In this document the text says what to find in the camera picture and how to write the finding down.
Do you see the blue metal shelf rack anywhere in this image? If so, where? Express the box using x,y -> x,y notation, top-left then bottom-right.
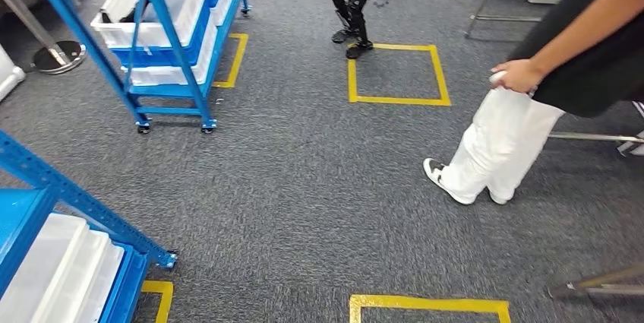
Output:
0,130 -> 179,323

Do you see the chrome stanchion pole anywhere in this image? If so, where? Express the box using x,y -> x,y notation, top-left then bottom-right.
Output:
0,0 -> 88,75

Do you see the person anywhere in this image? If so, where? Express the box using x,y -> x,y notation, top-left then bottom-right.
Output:
422,0 -> 644,207

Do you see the blue wheeled shelf rack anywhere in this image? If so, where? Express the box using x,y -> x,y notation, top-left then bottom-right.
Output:
22,0 -> 254,136

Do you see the steel side table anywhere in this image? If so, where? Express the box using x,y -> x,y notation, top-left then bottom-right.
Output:
548,131 -> 644,144

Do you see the yellow floor tape square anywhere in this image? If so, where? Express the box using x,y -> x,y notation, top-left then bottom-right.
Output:
347,43 -> 453,108

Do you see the yellow floor tape marking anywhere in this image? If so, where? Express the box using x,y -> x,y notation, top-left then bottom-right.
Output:
349,293 -> 513,323

